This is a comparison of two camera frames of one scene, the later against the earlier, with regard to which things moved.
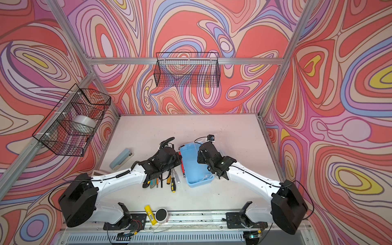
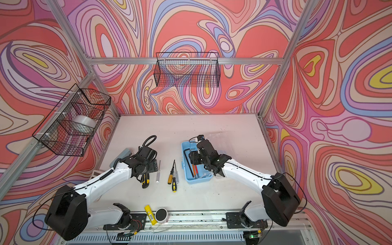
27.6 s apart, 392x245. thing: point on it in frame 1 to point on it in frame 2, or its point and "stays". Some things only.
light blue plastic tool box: x=196 y=174 stays
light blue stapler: x=121 y=159 stays
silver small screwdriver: x=176 y=176 stays
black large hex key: x=161 y=179 to x=187 y=161
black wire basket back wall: x=188 y=69 stays
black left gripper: x=176 y=156 to x=153 y=166
